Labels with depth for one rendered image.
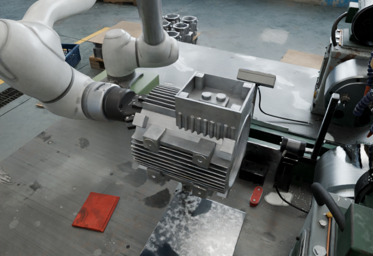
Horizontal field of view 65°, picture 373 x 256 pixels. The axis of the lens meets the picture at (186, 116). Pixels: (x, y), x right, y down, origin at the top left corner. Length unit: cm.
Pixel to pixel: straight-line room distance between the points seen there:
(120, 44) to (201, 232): 97
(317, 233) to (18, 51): 68
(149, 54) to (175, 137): 96
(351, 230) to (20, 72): 62
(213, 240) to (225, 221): 8
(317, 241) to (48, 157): 112
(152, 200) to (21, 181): 55
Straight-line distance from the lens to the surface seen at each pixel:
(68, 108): 70
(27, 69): 61
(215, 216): 98
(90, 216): 115
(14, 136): 305
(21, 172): 142
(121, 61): 154
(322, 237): 71
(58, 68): 65
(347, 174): 88
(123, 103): 64
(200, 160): 51
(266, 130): 130
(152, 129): 55
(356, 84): 135
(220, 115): 50
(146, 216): 112
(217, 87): 59
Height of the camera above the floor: 172
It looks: 37 degrees down
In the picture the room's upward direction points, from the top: straight up
